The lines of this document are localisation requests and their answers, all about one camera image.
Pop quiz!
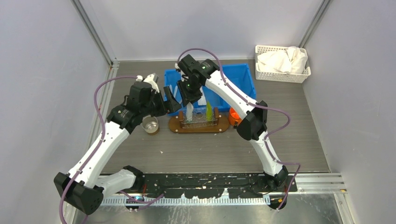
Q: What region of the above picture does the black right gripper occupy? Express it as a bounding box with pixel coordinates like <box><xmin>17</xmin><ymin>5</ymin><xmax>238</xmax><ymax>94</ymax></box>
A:
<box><xmin>176</xmin><ymin>77</ymin><xmax>202</xmax><ymax>107</ymax></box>

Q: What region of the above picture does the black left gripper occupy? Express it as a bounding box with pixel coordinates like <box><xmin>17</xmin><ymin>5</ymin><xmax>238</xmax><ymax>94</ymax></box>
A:
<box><xmin>141</xmin><ymin>86</ymin><xmax>181</xmax><ymax>117</ymax></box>

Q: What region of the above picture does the white toothpaste tube green cap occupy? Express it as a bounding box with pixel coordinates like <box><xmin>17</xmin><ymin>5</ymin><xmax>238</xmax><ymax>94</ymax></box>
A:
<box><xmin>185</xmin><ymin>103</ymin><xmax>194</xmax><ymax>122</ymax></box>

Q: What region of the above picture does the brown wooden oval tray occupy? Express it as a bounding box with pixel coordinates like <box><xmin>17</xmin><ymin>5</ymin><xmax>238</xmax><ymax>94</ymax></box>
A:
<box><xmin>168</xmin><ymin>115</ymin><xmax>230</xmax><ymax>133</ymax></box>

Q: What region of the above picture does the silver metal cup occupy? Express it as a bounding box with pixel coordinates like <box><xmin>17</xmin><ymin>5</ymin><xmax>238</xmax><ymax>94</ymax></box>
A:
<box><xmin>141</xmin><ymin>116</ymin><xmax>160</xmax><ymax>135</ymax></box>

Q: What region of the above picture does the clear textured toothbrush holder rack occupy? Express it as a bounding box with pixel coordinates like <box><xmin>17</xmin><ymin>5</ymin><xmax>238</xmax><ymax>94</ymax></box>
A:
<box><xmin>177</xmin><ymin>107</ymin><xmax>219</xmax><ymax>129</ymax></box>

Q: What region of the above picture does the yellow-green toothpaste tube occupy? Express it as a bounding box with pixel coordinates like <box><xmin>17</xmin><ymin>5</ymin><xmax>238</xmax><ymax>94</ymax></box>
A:
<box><xmin>205</xmin><ymin>101</ymin><xmax>213</xmax><ymax>122</ymax></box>

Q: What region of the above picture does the blue plastic divided bin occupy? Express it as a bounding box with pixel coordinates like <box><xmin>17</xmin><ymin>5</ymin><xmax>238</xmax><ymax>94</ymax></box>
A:
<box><xmin>164</xmin><ymin>63</ymin><xmax>256</xmax><ymax>112</ymax></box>

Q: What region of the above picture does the orange plastic mug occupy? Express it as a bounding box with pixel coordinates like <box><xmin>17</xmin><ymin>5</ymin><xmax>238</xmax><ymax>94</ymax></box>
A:
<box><xmin>228</xmin><ymin>108</ymin><xmax>242</xmax><ymax>128</ymax></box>

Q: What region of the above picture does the white toothpaste tube orange cap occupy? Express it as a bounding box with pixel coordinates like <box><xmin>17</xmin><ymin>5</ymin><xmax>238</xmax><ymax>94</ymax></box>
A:
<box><xmin>198</xmin><ymin>86</ymin><xmax>207</xmax><ymax>106</ymax></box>

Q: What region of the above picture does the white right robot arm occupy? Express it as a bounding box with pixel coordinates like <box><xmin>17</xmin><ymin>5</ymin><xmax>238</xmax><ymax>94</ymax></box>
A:
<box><xmin>175</xmin><ymin>55</ymin><xmax>289</xmax><ymax>192</ymax></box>

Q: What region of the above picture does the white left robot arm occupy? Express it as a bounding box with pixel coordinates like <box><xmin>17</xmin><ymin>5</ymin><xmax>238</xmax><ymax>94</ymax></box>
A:
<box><xmin>54</xmin><ymin>81</ymin><xmax>181</xmax><ymax>215</ymax></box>

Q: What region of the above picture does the light blue toothbrush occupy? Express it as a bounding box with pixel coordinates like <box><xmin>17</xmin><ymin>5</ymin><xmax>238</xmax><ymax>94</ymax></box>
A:
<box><xmin>172</xmin><ymin>85</ymin><xmax>178</xmax><ymax>99</ymax></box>

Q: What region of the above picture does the white plastic basket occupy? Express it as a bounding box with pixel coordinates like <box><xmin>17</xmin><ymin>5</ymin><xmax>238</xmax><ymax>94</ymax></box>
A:
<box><xmin>255</xmin><ymin>45</ymin><xmax>311</xmax><ymax>84</ymax></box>

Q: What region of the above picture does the white crumpled cloth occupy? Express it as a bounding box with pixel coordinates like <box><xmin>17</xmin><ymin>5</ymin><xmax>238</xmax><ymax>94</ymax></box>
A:
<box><xmin>257</xmin><ymin>46</ymin><xmax>308</xmax><ymax>74</ymax></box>

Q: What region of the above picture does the aluminium frame rail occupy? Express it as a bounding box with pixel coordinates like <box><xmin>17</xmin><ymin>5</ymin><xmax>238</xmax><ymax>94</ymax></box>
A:
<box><xmin>71</xmin><ymin>0</ymin><xmax>117</xmax><ymax>67</ymax></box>

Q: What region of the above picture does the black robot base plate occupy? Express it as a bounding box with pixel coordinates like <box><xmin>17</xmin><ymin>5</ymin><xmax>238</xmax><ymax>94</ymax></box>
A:
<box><xmin>124</xmin><ymin>173</ymin><xmax>297</xmax><ymax>199</ymax></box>

